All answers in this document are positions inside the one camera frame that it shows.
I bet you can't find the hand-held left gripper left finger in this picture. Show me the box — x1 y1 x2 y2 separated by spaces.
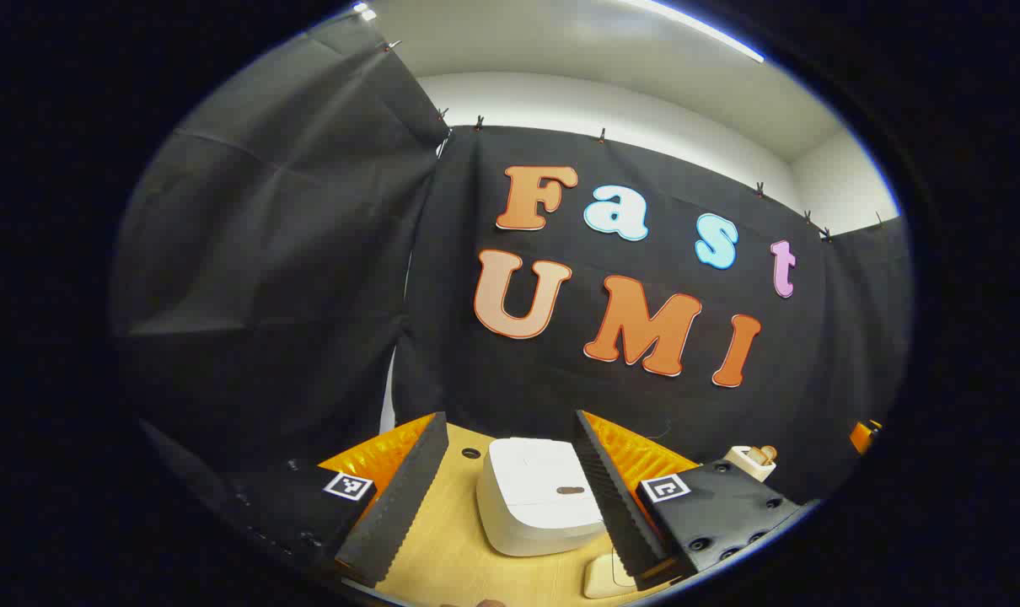
223 411 450 589

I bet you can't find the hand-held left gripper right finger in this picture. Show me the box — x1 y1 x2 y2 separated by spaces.
573 410 814 591

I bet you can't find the white rice cooker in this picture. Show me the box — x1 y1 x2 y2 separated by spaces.
476 437 609 557

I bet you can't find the white toaster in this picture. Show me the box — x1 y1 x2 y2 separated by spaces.
723 445 778 483

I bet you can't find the black backdrop cloth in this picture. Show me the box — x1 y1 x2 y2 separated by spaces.
110 13 914 507

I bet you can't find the row of black cloth clips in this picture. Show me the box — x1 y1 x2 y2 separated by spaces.
382 38 886 244

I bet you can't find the ceiling light strip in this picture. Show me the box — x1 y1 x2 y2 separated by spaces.
620 0 765 64

